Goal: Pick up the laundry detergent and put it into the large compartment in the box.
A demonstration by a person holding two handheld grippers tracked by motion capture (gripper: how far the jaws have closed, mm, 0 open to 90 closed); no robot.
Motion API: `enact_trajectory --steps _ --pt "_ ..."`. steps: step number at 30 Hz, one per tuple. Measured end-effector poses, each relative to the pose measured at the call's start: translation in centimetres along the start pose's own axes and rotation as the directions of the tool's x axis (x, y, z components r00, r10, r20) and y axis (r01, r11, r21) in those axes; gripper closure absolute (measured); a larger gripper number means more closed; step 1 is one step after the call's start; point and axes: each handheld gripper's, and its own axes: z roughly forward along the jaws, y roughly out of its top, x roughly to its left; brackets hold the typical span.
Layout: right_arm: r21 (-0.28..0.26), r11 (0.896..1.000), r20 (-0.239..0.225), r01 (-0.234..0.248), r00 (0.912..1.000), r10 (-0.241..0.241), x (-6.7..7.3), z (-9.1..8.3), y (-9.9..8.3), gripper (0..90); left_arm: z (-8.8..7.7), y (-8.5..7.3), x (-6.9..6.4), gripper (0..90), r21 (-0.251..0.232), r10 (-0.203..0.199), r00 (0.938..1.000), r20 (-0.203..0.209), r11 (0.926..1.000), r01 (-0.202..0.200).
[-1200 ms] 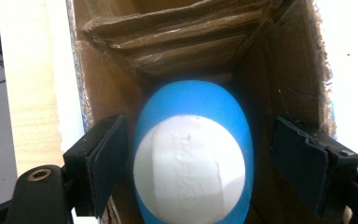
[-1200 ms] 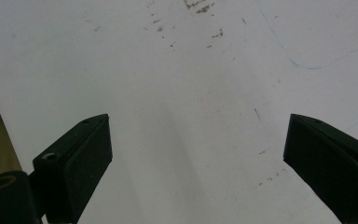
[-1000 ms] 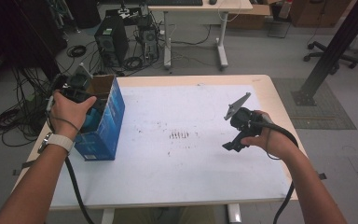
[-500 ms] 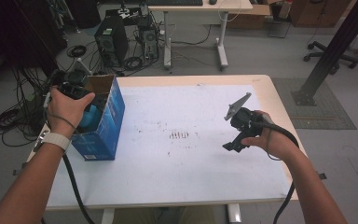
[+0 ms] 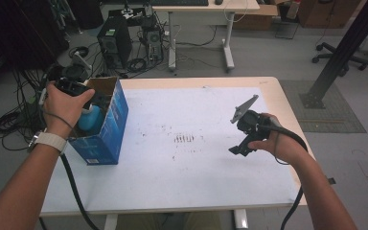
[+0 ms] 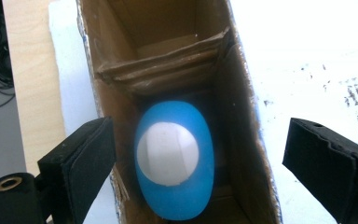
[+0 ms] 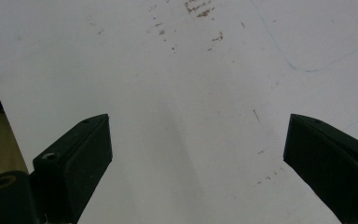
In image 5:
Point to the large black computer tower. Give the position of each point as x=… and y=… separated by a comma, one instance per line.
x=113, y=41

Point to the black metal post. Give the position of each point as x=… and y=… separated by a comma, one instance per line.
x=348, y=44

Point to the blue cardboard box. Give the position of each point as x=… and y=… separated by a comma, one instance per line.
x=108, y=140

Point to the person's left hand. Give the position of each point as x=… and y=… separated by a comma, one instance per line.
x=60, y=110

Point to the blue bottle with white cap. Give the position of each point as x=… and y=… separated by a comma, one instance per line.
x=91, y=121

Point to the wristwatch with white band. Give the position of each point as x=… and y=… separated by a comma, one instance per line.
x=51, y=140

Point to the dark curtain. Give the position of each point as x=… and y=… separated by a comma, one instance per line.
x=19, y=32

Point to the black keyboard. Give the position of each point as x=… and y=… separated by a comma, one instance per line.
x=179, y=2

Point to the black computer mouse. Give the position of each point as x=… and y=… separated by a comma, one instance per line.
x=218, y=2

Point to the person's right hand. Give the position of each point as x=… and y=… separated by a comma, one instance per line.
x=284, y=147

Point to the black electronic device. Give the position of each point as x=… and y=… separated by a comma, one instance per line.
x=124, y=17

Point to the black office chair base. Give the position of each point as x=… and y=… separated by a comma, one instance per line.
x=329, y=51

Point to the brown wooden cabinet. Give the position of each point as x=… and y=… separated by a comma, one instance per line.
x=326, y=14

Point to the grey floor mat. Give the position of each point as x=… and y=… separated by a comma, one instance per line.
x=332, y=118

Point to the small black computer tower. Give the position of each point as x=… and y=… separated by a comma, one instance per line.
x=153, y=41

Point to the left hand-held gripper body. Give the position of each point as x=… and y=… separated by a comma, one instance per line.
x=70, y=81

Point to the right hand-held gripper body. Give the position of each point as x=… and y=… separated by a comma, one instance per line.
x=252, y=123

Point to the white desk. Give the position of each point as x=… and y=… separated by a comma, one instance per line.
x=204, y=7

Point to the white table leg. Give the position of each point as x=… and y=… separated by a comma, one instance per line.
x=240, y=219
x=111, y=222

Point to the white table mat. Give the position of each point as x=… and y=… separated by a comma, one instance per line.
x=204, y=166

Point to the brown cardboard box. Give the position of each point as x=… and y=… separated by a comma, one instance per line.
x=255, y=20

